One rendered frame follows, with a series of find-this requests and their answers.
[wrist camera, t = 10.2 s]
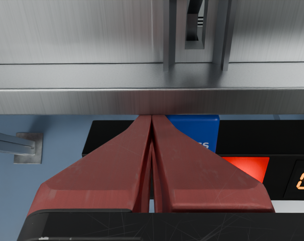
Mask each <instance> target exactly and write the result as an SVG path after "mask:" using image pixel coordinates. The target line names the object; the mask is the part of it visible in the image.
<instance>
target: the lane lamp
mask: <svg viewBox="0 0 304 241"><path fill-rule="evenodd" d="M222 158H224V159H225V160H227V161H228V162H230V163H231V164H233V165H234V166H236V167H238V168H239V169H241V170H242V171H244V172H246V173H247V174H249V175H250V176H252V177H253V178H255V179H257V180H258V181H260V182H261V183H263V179H264V176H265V173H266V169H267V166H268V162H269V159H270V158H269V157H222Z"/></svg>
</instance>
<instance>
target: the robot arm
mask: <svg viewBox="0 0 304 241"><path fill-rule="evenodd" d="M151 171H152V179H153V195H154V211H155V212H154V213H149V203H150V187H151ZM17 241H304V213H276V212H275V209H274V207H273V204H272V202H271V199H270V197H269V194H268V192H267V190H266V188H265V186H264V185H263V184H262V183H261V182H260V181H258V180H257V179H255V178H253V177H252V176H250V175H249V174H247V173H246V172H244V171H242V170H241V169H239V168H238V167H236V166H234V165H233V164H231V163H230V162H228V161H227V160H225V159H224V158H222V157H220V156H219V155H217V154H215V153H214V152H212V151H211V150H209V149H208V148H206V147H204V146H203V145H201V144H200V143H198V142H196V141H195V140H194V139H192V138H190V137H189V136H187V135H186V134H184V133H182V132H181V131H179V130H178V129H177V128H176V127H175V126H174V125H173V124H172V123H171V122H170V121H169V120H168V118H167V117H166V116H165V115H139V116H138V117H137V118H136V119H135V121H134V122H133V123H132V124H131V125H130V126H129V127H128V128H127V129H126V130H125V131H124V132H122V133H120V134H119V135H117V136H116V137H114V138H112V139H111V140H109V141H108V142H106V143H105V144H103V145H102V146H100V147H98V148H97V149H95V150H94V151H92V152H91V153H89V154H87V155H86V156H84V157H82V158H81V159H79V160H78V161H76V162H75V163H73V164H72V165H70V166H69V167H67V168H65V169H64V170H62V171H61V172H59V173H58V174H56V175H54V176H53V177H51V178H50V179H48V180H46V181H45V182H43V183H42V184H41V185H40V187H39V188H38V190H37V192H36V194H35V197H34V199H33V202H32V204H31V207H30V209H29V212H28V214H27V217H26V219H25V221H24V224H23V227H22V229H21V231H20V234H19V236H18V239H17Z"/></svg>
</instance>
